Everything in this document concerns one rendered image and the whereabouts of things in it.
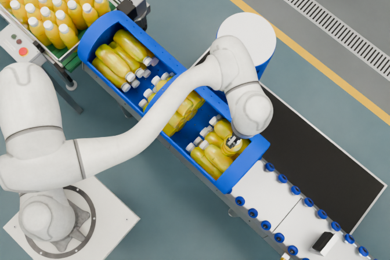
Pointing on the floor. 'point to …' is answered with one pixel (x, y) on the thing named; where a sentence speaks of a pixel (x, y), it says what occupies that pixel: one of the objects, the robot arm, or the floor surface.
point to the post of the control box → (64, 93)
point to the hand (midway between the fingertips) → (236, 137)
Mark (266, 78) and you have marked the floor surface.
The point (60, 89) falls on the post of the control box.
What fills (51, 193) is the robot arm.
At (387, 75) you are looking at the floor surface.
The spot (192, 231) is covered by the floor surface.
